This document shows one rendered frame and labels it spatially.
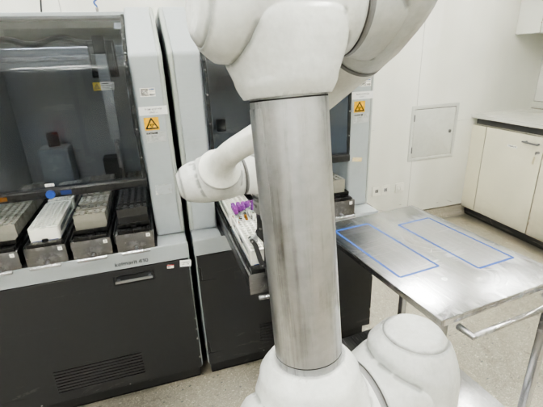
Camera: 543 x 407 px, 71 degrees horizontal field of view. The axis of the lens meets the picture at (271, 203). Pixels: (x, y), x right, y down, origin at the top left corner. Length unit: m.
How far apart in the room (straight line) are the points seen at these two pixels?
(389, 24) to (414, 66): 2.72
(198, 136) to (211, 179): 0.65
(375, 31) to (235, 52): 0.18
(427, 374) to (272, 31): 0.54
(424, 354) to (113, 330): 1.32
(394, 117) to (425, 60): 0.47
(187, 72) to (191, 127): 0.20
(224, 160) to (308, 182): 0.39
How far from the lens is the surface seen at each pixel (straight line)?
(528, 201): 3.40
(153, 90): 1.50
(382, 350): 0.69
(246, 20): 0.43
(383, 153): 3.21
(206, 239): 1.56
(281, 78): 0.44
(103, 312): 1.70
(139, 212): 1.58
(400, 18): 0.54
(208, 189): 0.91
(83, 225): 1.61
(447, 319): 1.02
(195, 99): 1.51
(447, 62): 3.43
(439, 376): 0.70
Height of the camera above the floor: 1.41
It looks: 21 degrees down
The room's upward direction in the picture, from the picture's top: 2 degrees counter-clockwise
